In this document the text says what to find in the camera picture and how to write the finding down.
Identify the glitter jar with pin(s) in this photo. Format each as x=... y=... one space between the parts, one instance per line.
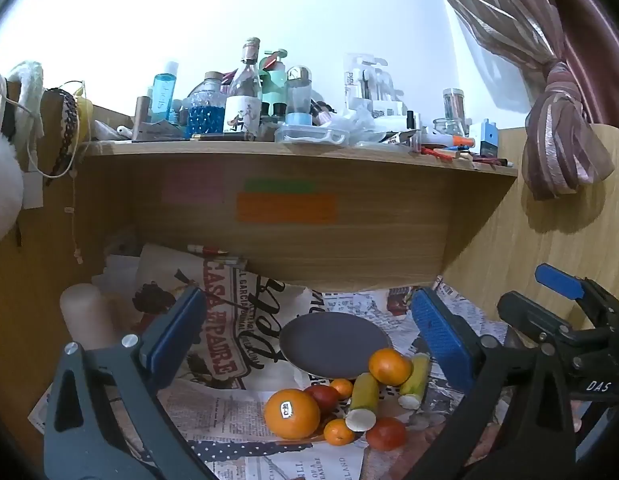
x=453 y=102

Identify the glass jar with blue beads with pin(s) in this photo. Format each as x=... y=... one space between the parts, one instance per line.
x=208 y=110

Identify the orange sticky note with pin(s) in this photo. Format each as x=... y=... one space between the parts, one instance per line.
x=287 y=208

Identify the brown tube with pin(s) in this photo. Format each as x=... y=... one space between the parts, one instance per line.
x=140 y=117

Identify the clear plastic box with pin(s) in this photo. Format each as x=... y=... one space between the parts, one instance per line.
x=312 y=135

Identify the blue liquid bottle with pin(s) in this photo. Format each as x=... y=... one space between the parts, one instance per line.
x=163 y=97

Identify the clear tumbler with blue base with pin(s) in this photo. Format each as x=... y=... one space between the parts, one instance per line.
x=298 y=95

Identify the dark round plate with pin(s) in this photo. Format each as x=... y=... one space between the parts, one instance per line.
x=334 y=342

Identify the brown braided headband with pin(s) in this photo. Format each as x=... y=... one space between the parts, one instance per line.
x=69 y=120

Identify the white paper tag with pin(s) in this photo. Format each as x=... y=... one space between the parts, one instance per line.
x=33 y=189

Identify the wooden desk hutch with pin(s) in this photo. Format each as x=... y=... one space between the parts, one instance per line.
x=339 y=250

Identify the newspaper sheets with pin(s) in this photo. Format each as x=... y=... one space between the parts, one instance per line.
x=289 y=455

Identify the white fluffy headband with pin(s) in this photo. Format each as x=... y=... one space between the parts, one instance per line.
x=28 y=85

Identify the plain orange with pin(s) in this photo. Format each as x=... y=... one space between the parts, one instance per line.
x=389 y=366

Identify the mint green bottle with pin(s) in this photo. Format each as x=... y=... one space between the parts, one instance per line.
x=274 y=80

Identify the white pom pom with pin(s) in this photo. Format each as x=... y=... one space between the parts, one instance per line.
x=1 y=195

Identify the green sticky note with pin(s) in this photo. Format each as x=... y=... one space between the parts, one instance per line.
x=279 y=186

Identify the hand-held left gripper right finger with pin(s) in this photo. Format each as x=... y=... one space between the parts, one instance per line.
x=439 y=340

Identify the large orange with sticker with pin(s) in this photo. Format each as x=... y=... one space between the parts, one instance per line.
x=294 y=422

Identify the dark red plum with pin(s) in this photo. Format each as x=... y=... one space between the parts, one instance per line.
x=323 y=397

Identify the mauve striped curtain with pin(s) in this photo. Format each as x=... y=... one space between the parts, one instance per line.
x=564 y=135

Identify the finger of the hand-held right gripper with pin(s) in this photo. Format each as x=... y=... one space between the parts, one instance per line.
x=519 y=310
x=557 y=279

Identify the clear glass bottle with cork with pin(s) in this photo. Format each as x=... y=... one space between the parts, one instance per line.
x=245 y=90

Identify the small glass jar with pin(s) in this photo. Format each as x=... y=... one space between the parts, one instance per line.
x=447 y=128

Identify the stack of white papers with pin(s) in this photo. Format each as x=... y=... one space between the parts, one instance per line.
x=119 y=270

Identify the black pen with gold tip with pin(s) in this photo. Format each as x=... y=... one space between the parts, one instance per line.
x=222 y=136

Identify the white blister packs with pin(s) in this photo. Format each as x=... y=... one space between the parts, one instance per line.
x=367 y=82

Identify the white marker with orange cap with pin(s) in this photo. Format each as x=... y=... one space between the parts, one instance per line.
x=449 y=140

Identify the white cream bottle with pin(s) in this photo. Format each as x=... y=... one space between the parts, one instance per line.
x=84 y=315

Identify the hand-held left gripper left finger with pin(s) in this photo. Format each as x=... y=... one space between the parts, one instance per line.
x=177 y=330

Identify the red and white marker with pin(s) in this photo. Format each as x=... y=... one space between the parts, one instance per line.
x=207 y=249

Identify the crumpled clear plastic bag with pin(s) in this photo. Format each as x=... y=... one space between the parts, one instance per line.
x=357 y=121

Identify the small tangerine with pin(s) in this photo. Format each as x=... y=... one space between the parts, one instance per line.
x=342 y=388
x=339 y=432

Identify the blue and white box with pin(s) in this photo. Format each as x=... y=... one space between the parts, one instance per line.
x=488 y=137

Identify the printed cloth with red letters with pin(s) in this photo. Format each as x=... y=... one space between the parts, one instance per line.
x=229 y=320

